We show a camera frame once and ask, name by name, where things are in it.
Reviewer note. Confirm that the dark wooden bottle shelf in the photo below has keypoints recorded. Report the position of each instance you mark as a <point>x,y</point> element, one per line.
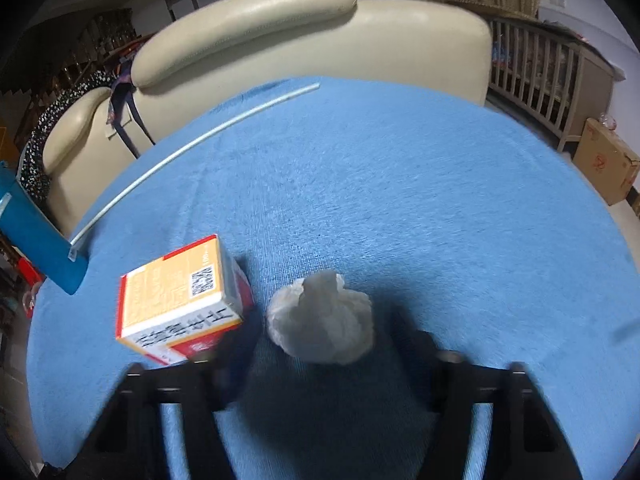
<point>75,45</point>

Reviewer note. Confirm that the wooden crib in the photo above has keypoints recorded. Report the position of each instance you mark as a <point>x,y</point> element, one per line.
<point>595,75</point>

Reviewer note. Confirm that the orange and red box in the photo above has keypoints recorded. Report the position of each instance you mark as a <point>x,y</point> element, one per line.
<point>170,285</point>

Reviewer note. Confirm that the thin white rod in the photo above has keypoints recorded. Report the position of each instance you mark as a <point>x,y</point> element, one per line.
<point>165,160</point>

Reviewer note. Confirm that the white tissue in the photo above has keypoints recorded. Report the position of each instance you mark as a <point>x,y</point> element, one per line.
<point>320,320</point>

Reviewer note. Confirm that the small clear plastic bag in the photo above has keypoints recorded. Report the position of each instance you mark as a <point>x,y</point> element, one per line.
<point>608,122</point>

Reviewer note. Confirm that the teal thermos bottle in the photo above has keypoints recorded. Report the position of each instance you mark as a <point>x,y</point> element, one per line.
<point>35,240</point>

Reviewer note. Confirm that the black polka dot garment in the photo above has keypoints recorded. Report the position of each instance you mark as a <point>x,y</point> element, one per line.
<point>35,150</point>

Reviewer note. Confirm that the cream leather sofa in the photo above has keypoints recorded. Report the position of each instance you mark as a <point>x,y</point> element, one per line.
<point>350,35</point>

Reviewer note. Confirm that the red plastic stool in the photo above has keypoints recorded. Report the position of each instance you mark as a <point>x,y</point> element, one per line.
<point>29,266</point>

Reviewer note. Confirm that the brown cardboard box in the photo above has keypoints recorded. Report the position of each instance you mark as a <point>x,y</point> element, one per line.
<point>605,165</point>

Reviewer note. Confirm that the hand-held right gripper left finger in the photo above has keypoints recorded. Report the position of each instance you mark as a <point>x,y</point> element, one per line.
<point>235,375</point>

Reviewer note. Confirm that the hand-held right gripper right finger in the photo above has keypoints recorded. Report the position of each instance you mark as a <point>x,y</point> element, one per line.
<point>425,375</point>

